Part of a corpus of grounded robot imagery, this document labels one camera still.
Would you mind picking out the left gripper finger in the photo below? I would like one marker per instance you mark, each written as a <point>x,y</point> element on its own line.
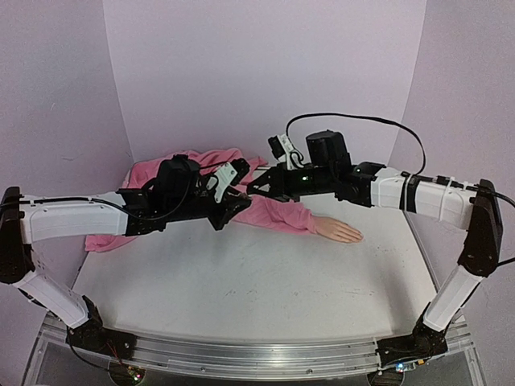
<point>225,211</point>
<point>240,169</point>

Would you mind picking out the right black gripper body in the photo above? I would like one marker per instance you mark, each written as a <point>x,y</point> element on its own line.
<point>276,182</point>

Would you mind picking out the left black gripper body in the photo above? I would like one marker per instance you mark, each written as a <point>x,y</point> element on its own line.
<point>187,212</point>

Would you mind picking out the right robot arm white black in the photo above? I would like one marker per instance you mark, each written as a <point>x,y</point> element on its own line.
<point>473,208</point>

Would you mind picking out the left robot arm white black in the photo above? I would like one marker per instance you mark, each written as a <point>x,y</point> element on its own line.
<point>27,219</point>

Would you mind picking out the pink sweatshirt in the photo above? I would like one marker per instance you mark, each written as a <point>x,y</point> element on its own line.
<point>289,217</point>

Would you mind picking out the mannequin hand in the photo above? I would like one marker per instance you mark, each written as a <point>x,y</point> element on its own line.
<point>336,230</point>

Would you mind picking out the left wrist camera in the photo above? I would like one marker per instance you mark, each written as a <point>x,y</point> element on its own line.
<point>220,180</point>

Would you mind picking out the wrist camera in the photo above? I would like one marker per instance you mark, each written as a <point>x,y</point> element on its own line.
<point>285,152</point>
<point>220,180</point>

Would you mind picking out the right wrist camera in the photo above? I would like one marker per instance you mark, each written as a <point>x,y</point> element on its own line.
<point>285,152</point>

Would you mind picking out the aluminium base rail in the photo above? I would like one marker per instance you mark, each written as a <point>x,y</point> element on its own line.
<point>257,361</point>

